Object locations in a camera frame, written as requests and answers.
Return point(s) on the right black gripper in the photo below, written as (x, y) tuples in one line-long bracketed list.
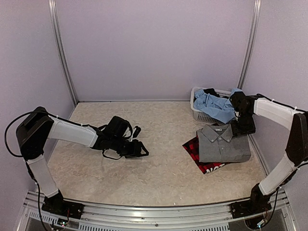
[(236, 129)]

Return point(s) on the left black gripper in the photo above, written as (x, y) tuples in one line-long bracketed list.
[(135, 150)]

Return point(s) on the grey long sleeve shirt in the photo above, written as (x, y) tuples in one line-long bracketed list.
[(220, 145)]

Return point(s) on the white plastic laundry basket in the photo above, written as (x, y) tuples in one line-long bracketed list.
[(200, 116)]

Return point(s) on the red black plaid shirt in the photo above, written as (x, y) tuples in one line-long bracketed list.
[(196, 152)]

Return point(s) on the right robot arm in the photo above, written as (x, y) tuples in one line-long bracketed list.
[(285, 129)]

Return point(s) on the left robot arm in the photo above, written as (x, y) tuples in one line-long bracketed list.
[(39, 126)]

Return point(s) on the light blue shirt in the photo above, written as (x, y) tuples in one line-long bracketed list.
[(218, 108)]

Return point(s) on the black garment in basket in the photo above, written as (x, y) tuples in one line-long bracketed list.
[(211, 91)]

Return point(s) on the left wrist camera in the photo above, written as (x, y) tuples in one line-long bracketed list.
[(135, 133)]

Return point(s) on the right aluminium frame post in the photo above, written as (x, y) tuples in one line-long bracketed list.
[(250, 44)]

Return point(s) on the aluminium frame post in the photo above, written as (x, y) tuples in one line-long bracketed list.
[(61, 52), (250, 44)]

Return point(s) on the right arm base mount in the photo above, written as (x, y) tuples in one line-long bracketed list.
[(257, 203)]

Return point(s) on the front aluminium rail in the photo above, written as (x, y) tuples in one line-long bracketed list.
[(104, 217)]

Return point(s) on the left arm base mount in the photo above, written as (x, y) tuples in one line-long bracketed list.
[(59, 206)]

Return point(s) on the left aluminium frame post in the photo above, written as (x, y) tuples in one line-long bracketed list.
[(61, 52)]

